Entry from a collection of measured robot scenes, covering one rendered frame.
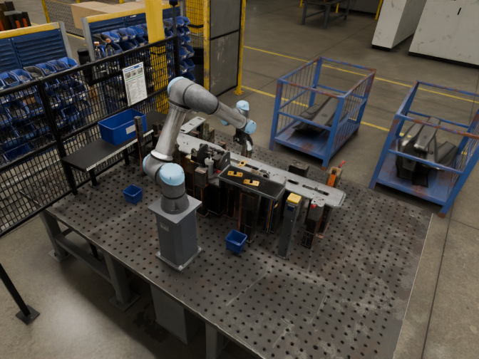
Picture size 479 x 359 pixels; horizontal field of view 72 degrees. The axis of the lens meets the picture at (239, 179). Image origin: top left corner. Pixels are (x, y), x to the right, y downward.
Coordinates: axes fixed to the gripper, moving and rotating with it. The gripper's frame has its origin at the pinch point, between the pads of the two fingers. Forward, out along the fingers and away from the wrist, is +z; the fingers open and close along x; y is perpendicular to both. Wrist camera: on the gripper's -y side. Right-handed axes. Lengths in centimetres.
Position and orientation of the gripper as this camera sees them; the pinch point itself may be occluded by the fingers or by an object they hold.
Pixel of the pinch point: (243, 149)
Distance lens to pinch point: 220.3
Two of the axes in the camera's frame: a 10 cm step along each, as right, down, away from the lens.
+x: 8.7, 3.3, -3.6
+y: -4.9, 5.7, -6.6
